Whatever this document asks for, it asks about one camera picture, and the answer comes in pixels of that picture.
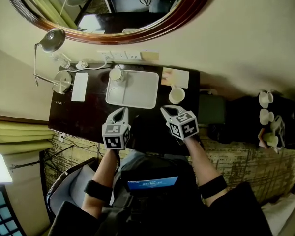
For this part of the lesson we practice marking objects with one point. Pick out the person's black clothing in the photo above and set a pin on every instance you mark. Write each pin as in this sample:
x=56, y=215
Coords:
x=167, y=217

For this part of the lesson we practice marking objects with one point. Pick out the small wooden tray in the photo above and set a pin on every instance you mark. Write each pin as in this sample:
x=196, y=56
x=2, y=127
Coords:
x=261, y=138

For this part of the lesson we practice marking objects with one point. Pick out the clear water bottle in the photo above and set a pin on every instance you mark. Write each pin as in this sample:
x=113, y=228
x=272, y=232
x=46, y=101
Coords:
x=61, y=60

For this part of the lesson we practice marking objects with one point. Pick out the white printed card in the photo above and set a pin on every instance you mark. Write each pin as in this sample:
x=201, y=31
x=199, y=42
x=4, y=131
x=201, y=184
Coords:
x=179, y=77

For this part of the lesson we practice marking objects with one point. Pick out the white cup with saucer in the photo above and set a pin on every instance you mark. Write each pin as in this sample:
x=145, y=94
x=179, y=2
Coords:
x=266, y=116
x=265, y=99

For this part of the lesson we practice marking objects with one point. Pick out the chest device with blue screen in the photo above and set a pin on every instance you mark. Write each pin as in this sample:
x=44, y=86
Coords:
x=152, y=184

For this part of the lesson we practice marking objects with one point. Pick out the person's left forearm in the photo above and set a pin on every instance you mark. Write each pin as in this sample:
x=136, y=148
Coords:
x=102, y=168

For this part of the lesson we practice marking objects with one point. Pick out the white rectangular tray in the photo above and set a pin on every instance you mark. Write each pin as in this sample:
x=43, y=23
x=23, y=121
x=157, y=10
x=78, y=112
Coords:
x=140, y=90

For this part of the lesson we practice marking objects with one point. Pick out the white floor power strip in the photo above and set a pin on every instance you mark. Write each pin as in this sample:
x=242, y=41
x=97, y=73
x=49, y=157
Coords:
x=61, y=137

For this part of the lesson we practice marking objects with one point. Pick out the dark wooden desk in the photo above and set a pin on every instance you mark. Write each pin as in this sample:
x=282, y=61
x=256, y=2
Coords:
x=88, y=117

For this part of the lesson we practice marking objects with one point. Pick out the white bed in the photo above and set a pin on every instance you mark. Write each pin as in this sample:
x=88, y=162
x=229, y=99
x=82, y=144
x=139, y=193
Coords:
x=280, y=213

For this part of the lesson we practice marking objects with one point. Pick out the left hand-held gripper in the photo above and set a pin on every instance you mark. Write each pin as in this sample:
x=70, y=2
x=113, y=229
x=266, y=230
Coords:
x=116, y=136

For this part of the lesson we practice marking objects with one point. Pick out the black tripod stand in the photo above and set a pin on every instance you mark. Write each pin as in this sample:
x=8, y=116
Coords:
x=39, y=161

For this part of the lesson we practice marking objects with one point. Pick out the person's right forearm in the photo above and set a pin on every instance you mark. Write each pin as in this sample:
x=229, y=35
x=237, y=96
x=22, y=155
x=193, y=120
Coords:
x=201, y=161

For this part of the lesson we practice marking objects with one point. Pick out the grey armchair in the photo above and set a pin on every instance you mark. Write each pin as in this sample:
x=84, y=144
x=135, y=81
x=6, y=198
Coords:
x=71, y=193

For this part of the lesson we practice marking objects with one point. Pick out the lattice window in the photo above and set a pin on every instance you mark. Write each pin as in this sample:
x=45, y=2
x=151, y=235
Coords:
x=2, y=213

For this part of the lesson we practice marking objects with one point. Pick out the silver desk lamp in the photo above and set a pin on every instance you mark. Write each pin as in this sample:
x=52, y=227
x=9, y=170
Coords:
x=62, y=81

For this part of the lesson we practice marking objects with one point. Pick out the white notepad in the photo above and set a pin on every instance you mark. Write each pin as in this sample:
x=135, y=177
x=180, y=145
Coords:
x=79, y=86

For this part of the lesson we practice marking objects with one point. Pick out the group of white cups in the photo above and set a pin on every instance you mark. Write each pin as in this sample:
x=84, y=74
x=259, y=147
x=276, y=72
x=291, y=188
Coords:
x=241, y=117

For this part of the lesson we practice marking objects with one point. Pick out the oval wooden framed mirror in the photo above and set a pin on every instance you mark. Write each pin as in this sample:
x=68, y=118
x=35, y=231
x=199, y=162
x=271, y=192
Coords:
x=113, y=39

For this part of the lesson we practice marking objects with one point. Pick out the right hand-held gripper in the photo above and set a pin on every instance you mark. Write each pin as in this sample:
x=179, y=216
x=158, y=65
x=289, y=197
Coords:
x=185, y=126

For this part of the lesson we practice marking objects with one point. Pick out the green curtain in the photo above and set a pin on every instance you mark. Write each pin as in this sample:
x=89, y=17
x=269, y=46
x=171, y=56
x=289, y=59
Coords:
x=14, y=136

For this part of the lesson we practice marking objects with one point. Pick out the white wall socket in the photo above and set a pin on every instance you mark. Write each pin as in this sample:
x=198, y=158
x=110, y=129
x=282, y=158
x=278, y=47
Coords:
x=133, y=55
x=119, y=54
x=104, y=54

